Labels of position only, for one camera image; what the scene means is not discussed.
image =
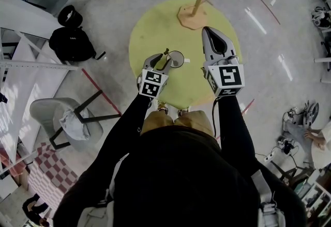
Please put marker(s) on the person's black jacket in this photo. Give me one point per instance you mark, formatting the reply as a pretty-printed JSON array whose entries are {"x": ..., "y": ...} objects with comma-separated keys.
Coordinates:
[{"x": 181, "y": 182}]

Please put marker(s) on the white metal rack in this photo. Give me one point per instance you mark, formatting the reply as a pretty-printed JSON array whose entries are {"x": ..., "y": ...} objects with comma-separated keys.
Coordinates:
[{"x": 26, "y": 65}]

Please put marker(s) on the person's left forearm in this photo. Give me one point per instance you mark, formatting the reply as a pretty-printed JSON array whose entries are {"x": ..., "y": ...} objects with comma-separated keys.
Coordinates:
[{"x": 129, "y": 122}]

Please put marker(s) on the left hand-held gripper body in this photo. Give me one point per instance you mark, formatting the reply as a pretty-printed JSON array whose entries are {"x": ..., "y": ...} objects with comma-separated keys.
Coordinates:
[{"x": 151, "y": 89}]

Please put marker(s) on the spare grey gripper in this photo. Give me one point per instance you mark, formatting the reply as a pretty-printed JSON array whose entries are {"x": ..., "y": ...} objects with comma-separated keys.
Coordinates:
[{"x": 313, "y": 114}]

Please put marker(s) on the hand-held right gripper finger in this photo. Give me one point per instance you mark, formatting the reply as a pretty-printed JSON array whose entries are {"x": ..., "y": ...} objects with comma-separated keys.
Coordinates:
[
  {"x": 207, "y": 51},
  {"x": 219, "y": 42}
]

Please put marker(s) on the grey shell chair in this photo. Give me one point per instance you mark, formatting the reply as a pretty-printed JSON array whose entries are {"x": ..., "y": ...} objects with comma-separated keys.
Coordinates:
[{"x": 44, "y": 112}]

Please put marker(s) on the black waste bin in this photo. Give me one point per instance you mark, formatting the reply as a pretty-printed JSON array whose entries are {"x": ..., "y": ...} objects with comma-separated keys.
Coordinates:
[{"x": 69, "y": 15}]

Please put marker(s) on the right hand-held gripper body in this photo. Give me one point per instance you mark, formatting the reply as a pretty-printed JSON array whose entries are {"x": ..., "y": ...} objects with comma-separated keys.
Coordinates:
[{"x": 230, "y": 76}]

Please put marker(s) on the person's tan trousers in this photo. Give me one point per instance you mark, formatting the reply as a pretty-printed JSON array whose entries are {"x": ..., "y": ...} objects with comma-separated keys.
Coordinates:
[{"x": 196, "y": 122}]

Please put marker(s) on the wooden mug tree stand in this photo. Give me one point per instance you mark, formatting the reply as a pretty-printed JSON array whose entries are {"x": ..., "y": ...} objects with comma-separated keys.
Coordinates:
[{"x": 191, "y": 17}]

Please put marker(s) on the black chair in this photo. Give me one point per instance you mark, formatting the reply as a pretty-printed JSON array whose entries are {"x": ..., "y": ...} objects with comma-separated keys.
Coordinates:
[{"x": 292, "y": 173}]

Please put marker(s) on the person's right shoe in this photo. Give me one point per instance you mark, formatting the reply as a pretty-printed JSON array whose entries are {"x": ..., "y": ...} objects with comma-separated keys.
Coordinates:
[{"x": 183, "y": 112}]

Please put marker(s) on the yellow-green tablecloth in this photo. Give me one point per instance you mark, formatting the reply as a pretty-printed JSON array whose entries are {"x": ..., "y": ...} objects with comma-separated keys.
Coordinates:
[{"x": 160, "y": 27}]

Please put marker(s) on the person's shoe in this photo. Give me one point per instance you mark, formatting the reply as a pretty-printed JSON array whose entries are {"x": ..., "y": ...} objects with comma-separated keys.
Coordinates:
[
  {"x": 163, "y": 108},
  {"x": 183, "y": 112}
]

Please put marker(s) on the grey cloth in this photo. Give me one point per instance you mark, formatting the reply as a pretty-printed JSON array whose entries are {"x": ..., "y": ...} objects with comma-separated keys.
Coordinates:
[{"x": 75, "y": 125}]

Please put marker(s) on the white headset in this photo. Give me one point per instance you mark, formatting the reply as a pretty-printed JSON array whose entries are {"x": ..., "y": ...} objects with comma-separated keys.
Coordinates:
[{"x": 320, "y": 17}]

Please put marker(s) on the white cup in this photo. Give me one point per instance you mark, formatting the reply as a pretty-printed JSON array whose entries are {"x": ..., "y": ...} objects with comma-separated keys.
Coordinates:
[{"x": 178, "y": 59}]

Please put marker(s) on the person's right forearm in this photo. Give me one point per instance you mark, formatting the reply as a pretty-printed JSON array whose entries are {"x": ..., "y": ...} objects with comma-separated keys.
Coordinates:
[{"x": 232, "y": 127}]

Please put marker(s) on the person's left shoe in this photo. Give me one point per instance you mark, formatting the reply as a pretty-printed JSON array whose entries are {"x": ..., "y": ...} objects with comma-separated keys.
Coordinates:
[{"x": 163, "y": 108}]

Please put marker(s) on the black backpack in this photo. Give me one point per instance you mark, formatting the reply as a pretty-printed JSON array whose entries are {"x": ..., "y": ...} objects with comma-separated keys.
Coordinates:
[{"x": 69, "y": 45}]

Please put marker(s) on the pink checkered sofa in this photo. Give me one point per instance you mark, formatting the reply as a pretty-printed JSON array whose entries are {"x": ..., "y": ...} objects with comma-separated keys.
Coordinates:
[{"x": 51, "y": 169}]

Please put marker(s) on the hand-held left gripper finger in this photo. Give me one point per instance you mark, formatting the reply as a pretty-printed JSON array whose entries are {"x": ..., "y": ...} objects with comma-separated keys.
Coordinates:
[
  {"x": 167, "y": 68},
  {"x": 149, "y": 61}
]

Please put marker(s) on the white power strip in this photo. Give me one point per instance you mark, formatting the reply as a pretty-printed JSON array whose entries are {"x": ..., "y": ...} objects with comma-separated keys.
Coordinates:
[{"x": 269, "y": 156}]

